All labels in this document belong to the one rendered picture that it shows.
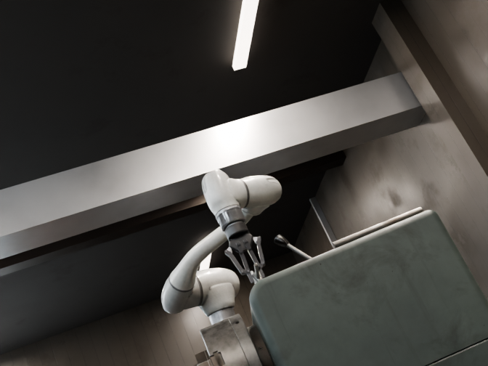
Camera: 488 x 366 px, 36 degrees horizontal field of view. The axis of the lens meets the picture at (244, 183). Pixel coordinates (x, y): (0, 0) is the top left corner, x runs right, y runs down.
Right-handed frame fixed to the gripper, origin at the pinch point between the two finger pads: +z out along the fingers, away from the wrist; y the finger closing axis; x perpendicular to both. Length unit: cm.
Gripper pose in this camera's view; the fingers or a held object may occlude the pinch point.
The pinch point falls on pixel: (258, 280)
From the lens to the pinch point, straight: 246.2
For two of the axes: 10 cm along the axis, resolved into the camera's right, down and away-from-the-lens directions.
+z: 3.8, 8.3, -4.0
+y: -9.2, 3.7, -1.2
